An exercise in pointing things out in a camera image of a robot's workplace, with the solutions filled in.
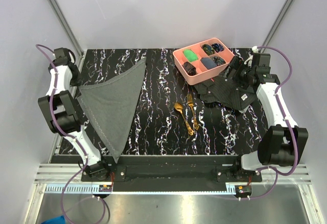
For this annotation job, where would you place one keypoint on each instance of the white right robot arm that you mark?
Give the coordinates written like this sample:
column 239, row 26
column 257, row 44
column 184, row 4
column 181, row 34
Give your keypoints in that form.
column 284, row 142

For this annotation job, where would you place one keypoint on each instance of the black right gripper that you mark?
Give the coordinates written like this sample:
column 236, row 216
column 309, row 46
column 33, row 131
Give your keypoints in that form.
column 237, row 63

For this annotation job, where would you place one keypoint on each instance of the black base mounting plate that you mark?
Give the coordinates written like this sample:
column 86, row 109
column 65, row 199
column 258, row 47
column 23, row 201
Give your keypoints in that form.
column 166, row 186

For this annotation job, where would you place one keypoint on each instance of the brown patterned rolled tie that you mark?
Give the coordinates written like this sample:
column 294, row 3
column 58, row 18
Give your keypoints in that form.
column 189, row 68

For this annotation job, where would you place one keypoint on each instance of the blue-grey rolled cloth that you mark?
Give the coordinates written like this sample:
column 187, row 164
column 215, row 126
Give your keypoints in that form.
column 208, row 63

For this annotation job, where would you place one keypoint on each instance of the gold fork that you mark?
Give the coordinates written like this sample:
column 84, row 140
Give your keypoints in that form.
column 191, row 105

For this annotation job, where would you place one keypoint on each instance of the navy striped rolled tie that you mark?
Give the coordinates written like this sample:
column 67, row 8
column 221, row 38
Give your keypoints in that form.
column 217, row 47

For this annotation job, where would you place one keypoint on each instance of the dark striped button shirt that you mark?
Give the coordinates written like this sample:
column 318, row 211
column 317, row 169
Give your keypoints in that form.
column 226, row 91

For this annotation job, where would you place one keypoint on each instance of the grey cloth napkin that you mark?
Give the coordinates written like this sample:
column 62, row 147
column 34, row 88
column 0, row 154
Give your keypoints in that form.
column 110, row 106

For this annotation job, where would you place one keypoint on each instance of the pink divided organizer box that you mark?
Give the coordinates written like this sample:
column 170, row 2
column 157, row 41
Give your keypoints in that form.
column 202, row 73

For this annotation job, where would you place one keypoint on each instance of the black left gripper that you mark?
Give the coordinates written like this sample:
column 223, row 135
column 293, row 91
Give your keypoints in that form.
column 77, row 81

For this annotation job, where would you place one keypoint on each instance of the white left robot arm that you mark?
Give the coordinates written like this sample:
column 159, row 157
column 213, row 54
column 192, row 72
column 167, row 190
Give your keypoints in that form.
column 61, row 112

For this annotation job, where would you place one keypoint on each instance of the gold spoon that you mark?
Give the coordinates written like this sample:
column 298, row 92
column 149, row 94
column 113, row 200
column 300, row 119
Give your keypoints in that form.
column 179, row 107

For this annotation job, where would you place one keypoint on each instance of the green rolled cloth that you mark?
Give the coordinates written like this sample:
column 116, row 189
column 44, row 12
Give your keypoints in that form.
column 190, row 55

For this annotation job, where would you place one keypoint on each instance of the teal paisley rolled tie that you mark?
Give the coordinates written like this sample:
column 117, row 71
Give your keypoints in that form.
column 218, row 60

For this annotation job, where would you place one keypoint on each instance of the olive floral rolled tie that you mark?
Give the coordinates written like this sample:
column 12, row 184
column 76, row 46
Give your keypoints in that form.
column 208, row 49

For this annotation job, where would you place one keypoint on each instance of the blue cloth scrap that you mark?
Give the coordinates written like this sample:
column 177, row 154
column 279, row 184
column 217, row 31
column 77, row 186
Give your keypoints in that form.
column 55, row 220

